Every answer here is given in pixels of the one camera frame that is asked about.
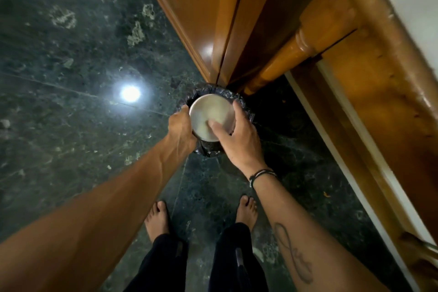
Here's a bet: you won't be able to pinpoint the person's right hand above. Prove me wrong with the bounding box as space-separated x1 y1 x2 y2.
208 100 271 178

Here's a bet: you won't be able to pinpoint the person's left hand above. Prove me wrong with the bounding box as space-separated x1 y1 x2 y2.
165 104 198 162

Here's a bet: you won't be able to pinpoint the round steel plate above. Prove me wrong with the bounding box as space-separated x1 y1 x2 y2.
189 94 237 142

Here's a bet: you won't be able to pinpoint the person's left forearm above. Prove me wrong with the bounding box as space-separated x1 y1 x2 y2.
0 139 188 292

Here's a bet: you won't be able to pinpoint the person's right forearm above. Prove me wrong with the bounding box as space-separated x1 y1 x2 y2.
251 173 391 292

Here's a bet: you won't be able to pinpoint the bin with black bag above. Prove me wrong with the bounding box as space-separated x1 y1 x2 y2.
178 83 256 158

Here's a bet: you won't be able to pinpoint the person's right foot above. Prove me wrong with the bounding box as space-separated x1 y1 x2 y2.
235 195 259 231

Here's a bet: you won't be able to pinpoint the person's foot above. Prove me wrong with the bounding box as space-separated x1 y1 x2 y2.
144 201 171 243
235 195 259 231

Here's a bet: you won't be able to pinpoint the wooden door panel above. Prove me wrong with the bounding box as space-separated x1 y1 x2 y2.
137 0 250 84
217 0 330 88

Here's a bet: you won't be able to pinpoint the person's left foot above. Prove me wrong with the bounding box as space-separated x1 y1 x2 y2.
144 201 171 243

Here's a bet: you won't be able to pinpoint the black trousers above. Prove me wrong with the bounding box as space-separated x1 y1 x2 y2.
123 222 269 292

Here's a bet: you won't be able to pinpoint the black and white wrist bracelet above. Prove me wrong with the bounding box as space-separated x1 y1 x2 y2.
249 169 277 189

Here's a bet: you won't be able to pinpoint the wooden furniture frame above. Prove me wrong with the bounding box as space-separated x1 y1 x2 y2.
244 0 438 292

